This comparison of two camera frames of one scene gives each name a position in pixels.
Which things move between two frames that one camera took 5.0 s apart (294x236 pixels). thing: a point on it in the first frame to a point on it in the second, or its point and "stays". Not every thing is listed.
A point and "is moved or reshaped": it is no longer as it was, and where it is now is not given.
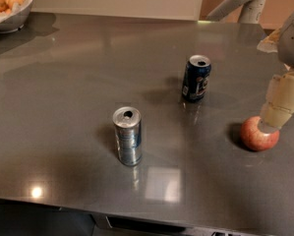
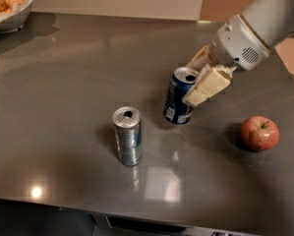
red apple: (255, 139) stays
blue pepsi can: (196, 78) is moved or reshaped
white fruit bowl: (7, 23) stays
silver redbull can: (128, 129) stays
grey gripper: (292, 39) to (239, 42)
